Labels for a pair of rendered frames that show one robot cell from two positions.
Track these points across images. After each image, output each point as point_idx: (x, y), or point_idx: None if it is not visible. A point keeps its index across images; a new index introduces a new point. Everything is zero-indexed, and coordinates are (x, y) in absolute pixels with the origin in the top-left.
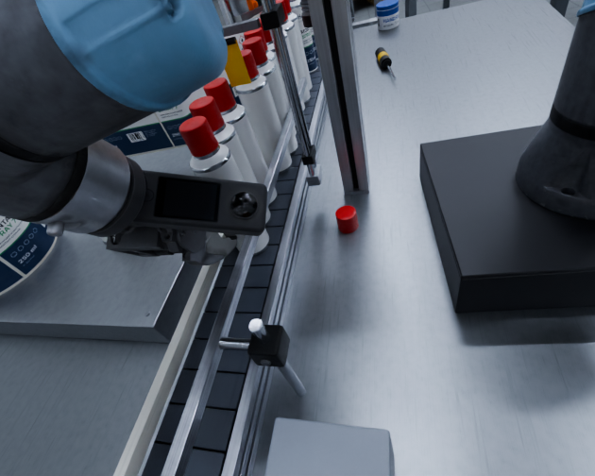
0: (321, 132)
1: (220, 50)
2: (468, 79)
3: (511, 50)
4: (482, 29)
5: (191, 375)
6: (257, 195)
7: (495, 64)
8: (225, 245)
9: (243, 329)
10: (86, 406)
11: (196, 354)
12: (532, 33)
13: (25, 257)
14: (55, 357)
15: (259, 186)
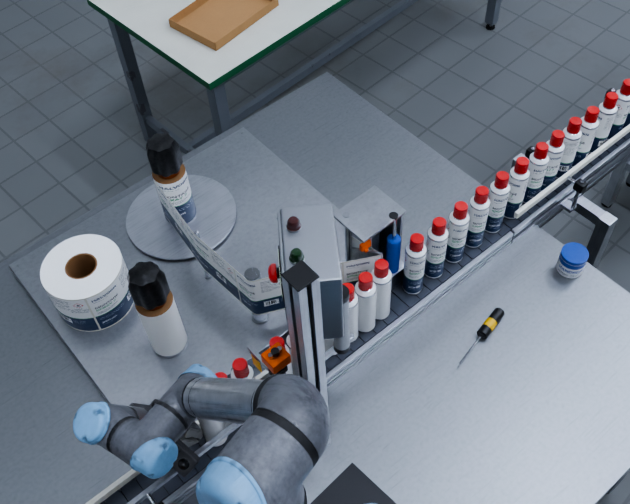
0: (354, 366)
1: (164, 474)
2: (497, 423)
3: (568, 426)
4: (601, 373)
5: (135, 484)
6: (191, 464)
7: (534, 428)
8: (187, 444)
9: (170, 483)
10: (87, 446)
11: (144, 476)
12: (611, 425)
13: (107, 320)
14: (88, 399)
15: (194, 461)
